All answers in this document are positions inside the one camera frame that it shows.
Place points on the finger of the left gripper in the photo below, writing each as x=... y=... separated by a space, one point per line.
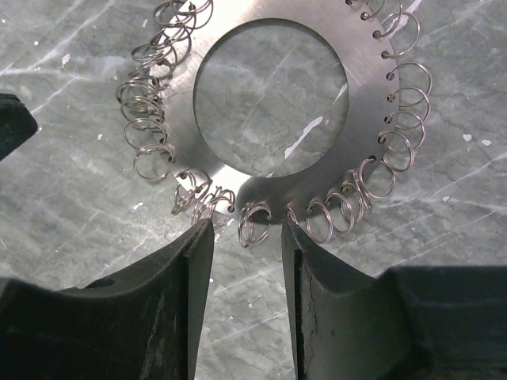
x=17 y=124

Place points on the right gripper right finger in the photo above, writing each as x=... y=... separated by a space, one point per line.
x=422 y=322

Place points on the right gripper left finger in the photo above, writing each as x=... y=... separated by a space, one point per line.
x=142 y=322

